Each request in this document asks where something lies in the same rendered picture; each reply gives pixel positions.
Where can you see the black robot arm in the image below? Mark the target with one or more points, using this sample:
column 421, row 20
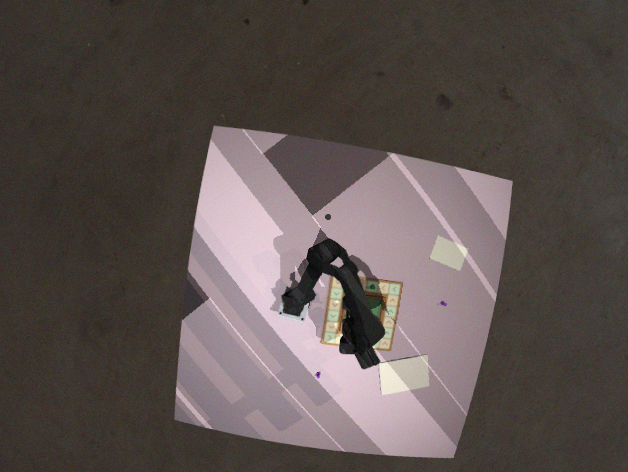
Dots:
column 366, row 329

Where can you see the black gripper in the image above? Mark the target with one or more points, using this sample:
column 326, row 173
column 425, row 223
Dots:
column 344, row 346

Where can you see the cream flat rectangular card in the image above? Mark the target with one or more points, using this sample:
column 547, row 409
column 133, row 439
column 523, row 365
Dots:
column 448, row 253

